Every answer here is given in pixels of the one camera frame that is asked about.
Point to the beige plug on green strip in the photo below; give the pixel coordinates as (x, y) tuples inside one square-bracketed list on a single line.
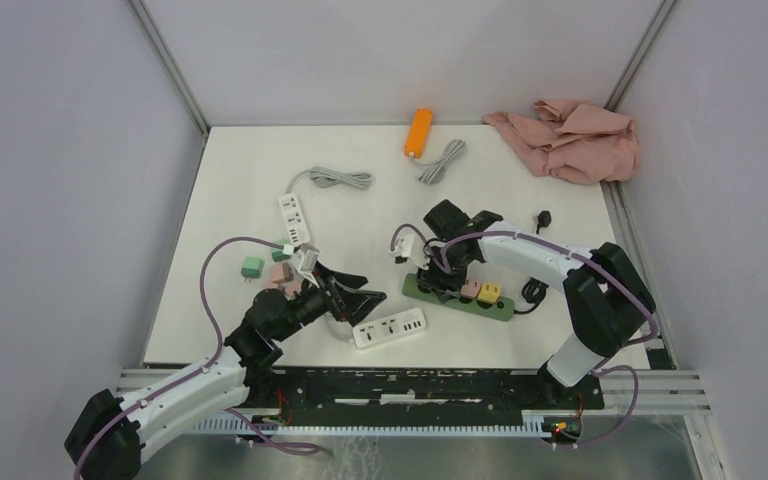
[(470, 289)]

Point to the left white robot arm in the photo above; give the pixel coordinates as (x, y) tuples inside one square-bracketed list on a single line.
[(115, 435)]

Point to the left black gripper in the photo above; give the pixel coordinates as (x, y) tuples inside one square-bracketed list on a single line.
[(353, 306)]

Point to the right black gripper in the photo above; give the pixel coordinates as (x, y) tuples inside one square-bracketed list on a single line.
[(431, 278)]

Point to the pink plug from orange strip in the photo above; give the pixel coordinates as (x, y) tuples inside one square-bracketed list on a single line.
[(281, 273)]

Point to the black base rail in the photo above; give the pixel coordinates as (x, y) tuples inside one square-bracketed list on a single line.
[(401, 397)]

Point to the long white power strip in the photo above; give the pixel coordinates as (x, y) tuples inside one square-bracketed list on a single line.
[(386, 330)]

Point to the small white power strip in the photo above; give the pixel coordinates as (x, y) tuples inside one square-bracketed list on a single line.
[(294, 220)]

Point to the pink crumpled cloth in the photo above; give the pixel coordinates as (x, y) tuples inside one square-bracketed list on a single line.
[(571, 140)]

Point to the orange power strip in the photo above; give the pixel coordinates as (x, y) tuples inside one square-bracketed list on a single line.
[(418, 133)]

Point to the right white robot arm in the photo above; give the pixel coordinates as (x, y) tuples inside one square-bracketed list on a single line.
[(606, 298)]

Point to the dark green power strip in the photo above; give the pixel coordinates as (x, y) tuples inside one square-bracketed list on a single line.
[(501, 310)]

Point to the yellow plug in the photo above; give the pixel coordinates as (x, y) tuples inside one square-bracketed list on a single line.
[(489, 293)]

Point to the green plug from orange strip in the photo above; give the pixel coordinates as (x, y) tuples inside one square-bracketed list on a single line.
[(252, 268)]

